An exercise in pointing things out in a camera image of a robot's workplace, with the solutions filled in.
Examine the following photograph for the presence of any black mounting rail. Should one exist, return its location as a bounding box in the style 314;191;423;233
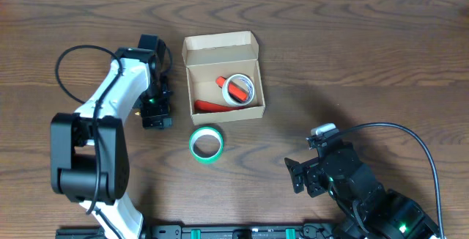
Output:
140;224;351;239

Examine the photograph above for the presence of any red lighter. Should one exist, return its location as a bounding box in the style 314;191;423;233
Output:
215;76;248;103

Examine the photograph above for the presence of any white tape roll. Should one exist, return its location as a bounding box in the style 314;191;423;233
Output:
221;74;256;107

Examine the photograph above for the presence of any red utility knife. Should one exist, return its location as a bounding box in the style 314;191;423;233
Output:
194;100;243;113

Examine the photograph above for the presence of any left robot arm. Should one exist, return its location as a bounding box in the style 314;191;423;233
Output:
50;42;172;238

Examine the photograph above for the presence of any open cardboard box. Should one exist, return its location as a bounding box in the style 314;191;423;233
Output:
182;31;265;125

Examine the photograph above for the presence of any green tape roll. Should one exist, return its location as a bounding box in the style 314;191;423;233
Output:
189;127;224;164

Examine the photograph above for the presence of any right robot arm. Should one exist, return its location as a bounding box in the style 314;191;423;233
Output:
284;139;440;239

